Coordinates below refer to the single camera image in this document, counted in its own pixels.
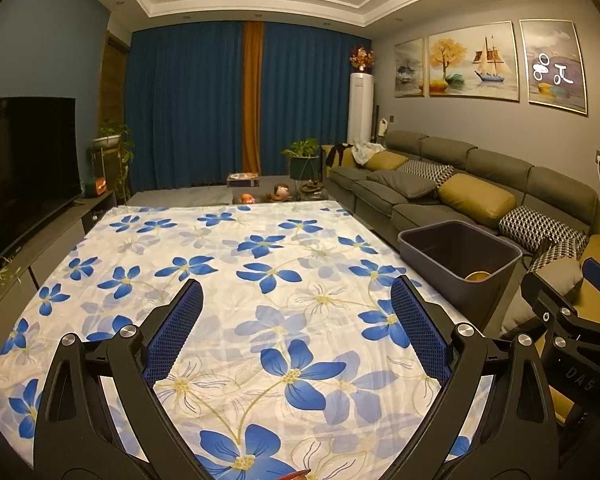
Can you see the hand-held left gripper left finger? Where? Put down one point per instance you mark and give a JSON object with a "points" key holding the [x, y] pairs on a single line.
{"points": [[175, 330]]}

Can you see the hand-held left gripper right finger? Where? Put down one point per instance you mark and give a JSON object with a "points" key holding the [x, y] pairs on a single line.
{"points": [[420, 325]]}

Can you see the dark grey plastic bin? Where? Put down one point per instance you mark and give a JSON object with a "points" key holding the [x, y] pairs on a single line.
{"points": [[455, 250]]}

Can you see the grey cushion with dark edge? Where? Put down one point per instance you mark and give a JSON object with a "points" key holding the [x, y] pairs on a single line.
{"points": [[567, 277]]}

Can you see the black white patterned cushion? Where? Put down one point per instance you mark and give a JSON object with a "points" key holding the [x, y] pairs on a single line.
{"points": [[562, 252], [535, 225], [432, 172]]}

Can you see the blue floral tablecloth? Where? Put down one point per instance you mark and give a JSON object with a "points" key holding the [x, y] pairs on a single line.
{"points": [[280, 310]]}

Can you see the plump yellow cushion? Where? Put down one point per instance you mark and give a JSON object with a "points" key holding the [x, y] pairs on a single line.
{"points": [[475, 200]]}

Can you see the grey green sofa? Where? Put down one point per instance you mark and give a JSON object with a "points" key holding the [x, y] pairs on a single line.
{"points": [[495, 162]]}

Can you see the flat grey cushion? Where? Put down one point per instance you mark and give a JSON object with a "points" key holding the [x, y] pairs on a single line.
{"points": [[405, 184]]}

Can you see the grey television cabinet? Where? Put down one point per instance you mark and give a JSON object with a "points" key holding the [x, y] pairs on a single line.
{"points": [[55, 245]]}

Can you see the small orange item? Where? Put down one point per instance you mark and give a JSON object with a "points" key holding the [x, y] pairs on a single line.
{"points": [[246, 198]]}

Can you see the dark coffee table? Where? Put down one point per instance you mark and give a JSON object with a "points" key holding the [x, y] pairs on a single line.
{"points": [[325, 199]]}

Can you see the small orange device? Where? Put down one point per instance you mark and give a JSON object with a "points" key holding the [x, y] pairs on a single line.
{"points": [[95, 187]]}

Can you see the flat printed box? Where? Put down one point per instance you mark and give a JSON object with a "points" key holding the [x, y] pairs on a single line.
{"points": [[244, 180]]}

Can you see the small yellow cushion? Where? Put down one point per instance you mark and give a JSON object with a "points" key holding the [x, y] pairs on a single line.
{"points": [[387, 161]]}

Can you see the dark tea tray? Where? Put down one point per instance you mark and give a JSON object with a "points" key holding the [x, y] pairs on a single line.
{"points": [[312, 189]]}

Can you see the white garment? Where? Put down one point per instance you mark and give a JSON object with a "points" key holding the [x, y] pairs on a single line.
{"points": [[367, 151]]}

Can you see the black garment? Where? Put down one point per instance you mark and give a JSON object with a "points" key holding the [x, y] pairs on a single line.
{"points": [[337, 155]]}

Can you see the white handheld device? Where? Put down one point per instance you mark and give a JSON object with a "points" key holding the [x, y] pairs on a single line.
{"points": [[381, 127]]}

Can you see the trailing potted plant on stand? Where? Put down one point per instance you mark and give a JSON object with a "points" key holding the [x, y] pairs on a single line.
{"points": [[111, 135]]}

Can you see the potted green plant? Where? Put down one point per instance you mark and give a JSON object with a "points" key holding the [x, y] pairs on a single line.
{"points": [[302, 149]]}

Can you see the black flat television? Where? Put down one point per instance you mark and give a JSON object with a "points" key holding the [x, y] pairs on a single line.
{"points": [[25, 175]]}

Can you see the framed painting with glare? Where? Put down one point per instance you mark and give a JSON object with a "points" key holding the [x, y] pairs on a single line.
{"points": [[552, 67]]}

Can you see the blue curtain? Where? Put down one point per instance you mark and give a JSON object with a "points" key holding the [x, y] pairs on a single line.
{"points": [[180, 110], [305, 90]]}

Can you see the white standing air conditioner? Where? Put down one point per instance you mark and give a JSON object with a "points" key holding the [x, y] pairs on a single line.
{"points": [[360, 110]]}

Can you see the orange curtain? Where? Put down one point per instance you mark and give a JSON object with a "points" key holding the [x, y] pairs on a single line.
{"points": [[252, 100]]}

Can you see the tree and sailboat painting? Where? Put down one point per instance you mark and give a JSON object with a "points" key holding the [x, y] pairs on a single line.
{"points": [[472, 60]]}

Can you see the small grey framed painting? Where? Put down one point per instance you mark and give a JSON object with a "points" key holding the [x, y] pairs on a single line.
{"points": [[409, 70]]}

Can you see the brown wooden panel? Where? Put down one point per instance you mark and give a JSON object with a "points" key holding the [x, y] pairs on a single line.
{"points": [[114, 80]]}

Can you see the artificial flower arrangement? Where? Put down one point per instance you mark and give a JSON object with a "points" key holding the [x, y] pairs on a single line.
{"points": [[361, 57]]}

